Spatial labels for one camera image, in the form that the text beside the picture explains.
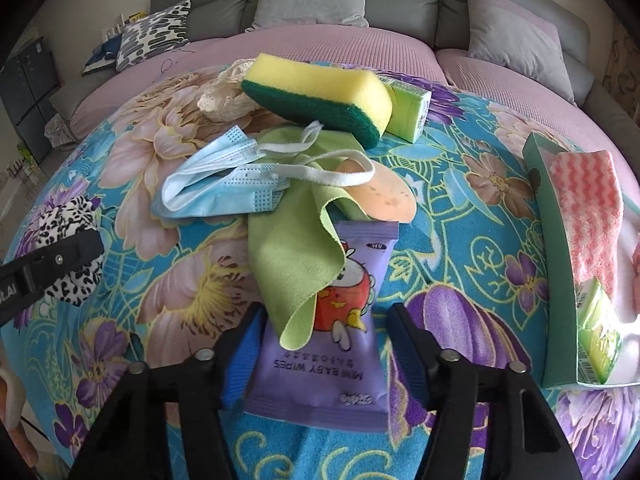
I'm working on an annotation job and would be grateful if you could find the green tissue pack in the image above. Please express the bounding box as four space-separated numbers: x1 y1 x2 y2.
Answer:
384 76 432 143
576 279 624 386

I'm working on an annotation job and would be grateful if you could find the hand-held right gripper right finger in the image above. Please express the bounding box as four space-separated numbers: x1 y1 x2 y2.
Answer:
386 302 583 480

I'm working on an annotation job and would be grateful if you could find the yellow white box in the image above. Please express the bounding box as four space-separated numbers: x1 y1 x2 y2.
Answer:
102 11 151 41

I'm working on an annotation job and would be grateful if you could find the purple wet wipes packet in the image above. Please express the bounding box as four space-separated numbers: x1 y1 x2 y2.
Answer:
242 220 401 433

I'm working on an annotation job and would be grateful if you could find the beige patterned curtain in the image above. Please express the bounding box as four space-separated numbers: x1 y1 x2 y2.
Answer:
600 25 640 111

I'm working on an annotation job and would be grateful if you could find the pink white striped towel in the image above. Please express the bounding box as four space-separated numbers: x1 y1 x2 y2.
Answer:
547 150 624 306

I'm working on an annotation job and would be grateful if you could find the pink sofa seat cover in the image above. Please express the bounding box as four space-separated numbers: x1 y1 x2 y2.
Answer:
67 27 448 136
435 49 640 181

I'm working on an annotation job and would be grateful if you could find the light green cloth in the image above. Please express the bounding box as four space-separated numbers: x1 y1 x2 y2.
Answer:
247 127 373 352

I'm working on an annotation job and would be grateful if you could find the peach green pad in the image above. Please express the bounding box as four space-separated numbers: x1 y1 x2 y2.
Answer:
327 157 417 224

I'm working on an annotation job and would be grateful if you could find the grey cushion with pink band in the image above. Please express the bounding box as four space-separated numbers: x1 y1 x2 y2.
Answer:
460 0 578 107

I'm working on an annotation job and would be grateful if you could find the black white patterned cushion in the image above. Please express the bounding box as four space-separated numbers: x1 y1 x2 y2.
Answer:
115 0 193 72

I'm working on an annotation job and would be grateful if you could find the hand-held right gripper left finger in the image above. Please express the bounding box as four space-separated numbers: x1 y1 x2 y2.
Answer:
67 305 268 480

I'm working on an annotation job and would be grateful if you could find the dark cabinet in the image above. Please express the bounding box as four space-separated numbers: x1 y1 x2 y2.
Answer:
0 35 53 161

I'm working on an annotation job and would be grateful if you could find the black white leopard cloth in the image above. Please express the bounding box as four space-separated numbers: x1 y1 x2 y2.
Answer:
36 196 107 307

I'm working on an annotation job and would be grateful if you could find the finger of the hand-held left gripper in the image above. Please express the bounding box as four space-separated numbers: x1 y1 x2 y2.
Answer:
30 230 104 301

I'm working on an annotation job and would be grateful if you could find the grey sofa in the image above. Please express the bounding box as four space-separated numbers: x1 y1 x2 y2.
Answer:
47 0 640 131

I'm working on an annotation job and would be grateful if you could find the yellow green sponge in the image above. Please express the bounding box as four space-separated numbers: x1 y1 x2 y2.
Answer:
241 52 394 150

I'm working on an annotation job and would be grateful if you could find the blue white fabric item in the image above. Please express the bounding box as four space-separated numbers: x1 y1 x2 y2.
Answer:
81 35 125 77

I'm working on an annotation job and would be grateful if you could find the teal cardboard box lid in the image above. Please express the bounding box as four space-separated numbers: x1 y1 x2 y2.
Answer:
521 131 640 389

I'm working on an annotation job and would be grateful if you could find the blue face mask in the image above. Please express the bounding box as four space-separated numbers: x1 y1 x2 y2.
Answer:
150 121 377 221

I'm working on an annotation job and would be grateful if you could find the cream lace cloth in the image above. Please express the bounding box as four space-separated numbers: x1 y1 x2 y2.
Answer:
196 59 261 123

